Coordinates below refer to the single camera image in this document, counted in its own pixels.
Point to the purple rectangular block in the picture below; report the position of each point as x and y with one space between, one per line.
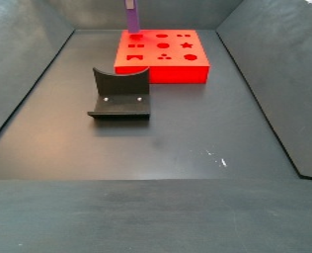
132 16

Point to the black curved holder stand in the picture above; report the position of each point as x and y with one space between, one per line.
123 95

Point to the red shape sorter box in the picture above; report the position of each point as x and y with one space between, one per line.
171 53

